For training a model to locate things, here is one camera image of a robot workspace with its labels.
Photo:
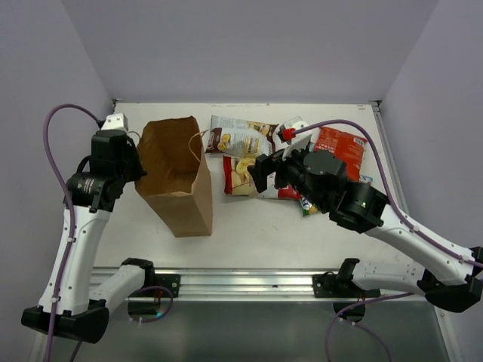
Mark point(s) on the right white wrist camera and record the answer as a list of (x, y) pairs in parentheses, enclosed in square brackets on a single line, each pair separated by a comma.
[(293, 142)]

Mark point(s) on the brown paper bag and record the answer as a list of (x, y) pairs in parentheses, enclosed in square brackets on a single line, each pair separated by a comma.
[(178, 182)]

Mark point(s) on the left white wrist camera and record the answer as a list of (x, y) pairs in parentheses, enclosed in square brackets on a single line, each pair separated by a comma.
[(117, 121)]

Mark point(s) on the aluminium front rail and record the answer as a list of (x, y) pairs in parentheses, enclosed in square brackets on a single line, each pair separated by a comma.
[(246, 284)]

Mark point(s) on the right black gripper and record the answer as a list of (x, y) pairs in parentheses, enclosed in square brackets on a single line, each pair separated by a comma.
[(266, 165)]

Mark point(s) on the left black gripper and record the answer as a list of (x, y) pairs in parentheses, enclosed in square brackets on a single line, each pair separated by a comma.
[(138, 171)]

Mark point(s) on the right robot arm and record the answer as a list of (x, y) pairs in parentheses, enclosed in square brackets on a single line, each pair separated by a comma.
[(442, 272)]

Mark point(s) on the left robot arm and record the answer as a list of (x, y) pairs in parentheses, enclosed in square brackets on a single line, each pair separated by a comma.
[(68, 308)]

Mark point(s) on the yellow green Fox's candy bag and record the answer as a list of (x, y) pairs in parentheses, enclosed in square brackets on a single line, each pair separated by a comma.
[(307, 208)]

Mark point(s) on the brown white chips bag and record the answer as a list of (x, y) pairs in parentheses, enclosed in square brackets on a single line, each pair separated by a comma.
[(240, 138)]

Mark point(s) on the red cassava chips bag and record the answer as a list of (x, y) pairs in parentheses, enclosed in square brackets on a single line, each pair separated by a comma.
[(238, 181)]

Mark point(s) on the red orange snack bag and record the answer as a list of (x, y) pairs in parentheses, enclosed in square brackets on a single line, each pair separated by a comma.
[(345, 146)]

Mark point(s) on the aluminium rail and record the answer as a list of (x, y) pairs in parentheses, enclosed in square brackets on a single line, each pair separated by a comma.
[(246, 284), (395, 179)]

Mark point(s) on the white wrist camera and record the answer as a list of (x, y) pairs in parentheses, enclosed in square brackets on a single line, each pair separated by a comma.
[(117, 121), (293, 142)]

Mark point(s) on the aluminium right side rail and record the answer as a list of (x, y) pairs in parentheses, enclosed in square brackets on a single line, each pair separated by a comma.
[(395, 179)]

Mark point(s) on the teal red Fox's candy bag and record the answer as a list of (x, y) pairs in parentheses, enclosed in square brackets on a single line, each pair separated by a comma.
[(366, 179)]

